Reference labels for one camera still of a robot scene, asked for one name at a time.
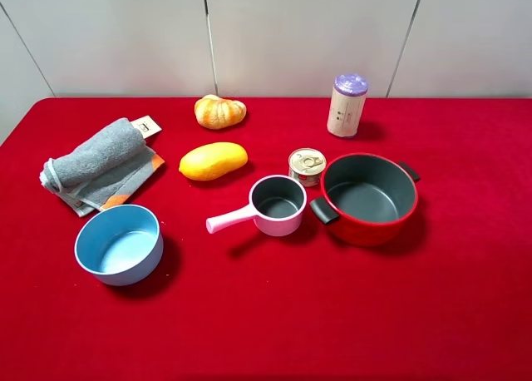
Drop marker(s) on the small tin can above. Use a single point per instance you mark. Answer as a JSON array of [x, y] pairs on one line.
[[306, 165]]

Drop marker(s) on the yellow mango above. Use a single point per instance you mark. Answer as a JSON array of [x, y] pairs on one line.
[[211, 161]]

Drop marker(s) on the red cooking pot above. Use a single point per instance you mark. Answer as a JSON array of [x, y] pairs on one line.
[[366, 199]]

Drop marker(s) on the blue plastic bowl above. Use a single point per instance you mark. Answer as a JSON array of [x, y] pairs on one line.
[[120, 246]]

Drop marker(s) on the peeled orange mandarin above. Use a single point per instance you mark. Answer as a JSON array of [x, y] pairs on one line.
[[215, 113]]

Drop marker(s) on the grey rolled towel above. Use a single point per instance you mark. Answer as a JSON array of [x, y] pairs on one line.
[[105, 170]]

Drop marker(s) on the pink small saucepan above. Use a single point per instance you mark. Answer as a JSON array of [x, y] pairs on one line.
[[276, 205]]

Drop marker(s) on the purple garbage bag roll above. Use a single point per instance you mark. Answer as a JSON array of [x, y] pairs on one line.
[[346, 105]]

